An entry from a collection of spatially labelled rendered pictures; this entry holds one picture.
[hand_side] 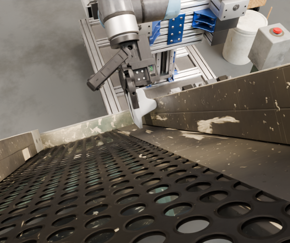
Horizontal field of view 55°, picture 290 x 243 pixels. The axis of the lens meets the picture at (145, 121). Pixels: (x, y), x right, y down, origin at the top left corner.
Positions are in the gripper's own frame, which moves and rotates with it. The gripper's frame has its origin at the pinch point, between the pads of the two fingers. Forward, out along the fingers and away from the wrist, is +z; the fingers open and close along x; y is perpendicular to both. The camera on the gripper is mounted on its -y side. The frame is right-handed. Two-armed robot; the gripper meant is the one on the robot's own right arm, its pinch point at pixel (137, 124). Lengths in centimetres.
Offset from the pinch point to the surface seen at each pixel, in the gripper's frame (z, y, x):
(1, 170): 1.0, -27.9, -11.0
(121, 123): 0.9, 0.7, 38.0
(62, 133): -0.8, -20.5, 37.9
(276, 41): -16, 78, 46
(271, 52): -12, 78, 50
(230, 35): -40, 120, 151
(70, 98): -22, -20, 170
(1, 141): -4.0, -28.0, -5.9
